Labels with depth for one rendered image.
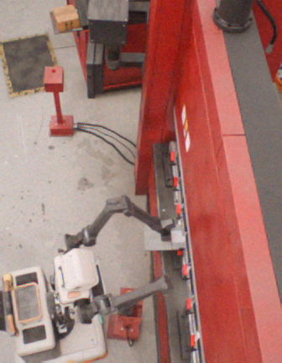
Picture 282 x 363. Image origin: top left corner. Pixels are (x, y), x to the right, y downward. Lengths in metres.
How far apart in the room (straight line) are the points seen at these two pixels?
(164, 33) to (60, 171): 2.16
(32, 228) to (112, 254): 0.76
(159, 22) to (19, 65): 2.94
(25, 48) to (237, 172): 4.10
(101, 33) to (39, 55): 2.59
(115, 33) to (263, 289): 1.85
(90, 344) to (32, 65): 3.15
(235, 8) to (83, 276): 1.56
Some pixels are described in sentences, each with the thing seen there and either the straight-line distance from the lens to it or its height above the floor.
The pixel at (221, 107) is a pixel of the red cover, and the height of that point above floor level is 2.30.
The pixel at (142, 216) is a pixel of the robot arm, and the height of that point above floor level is 1.43.
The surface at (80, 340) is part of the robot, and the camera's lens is 3.53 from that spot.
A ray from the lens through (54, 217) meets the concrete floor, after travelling 4.18.
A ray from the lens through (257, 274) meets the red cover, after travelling 1.60.
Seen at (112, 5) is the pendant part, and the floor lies 1.95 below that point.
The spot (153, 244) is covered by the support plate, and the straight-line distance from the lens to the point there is 2.98.
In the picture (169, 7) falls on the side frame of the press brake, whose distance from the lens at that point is 2.57.
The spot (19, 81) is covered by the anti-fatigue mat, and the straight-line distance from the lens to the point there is 5.16.
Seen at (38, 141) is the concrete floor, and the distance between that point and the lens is 4.63.
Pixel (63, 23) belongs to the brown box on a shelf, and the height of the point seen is 1.07.
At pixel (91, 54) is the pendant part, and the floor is 1.60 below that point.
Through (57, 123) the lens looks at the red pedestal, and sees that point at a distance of 4.58.
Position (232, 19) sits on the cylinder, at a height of 2.36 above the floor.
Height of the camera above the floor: 3.75
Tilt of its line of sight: 59 degrees down
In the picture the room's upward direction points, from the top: 7 degrees clockwise
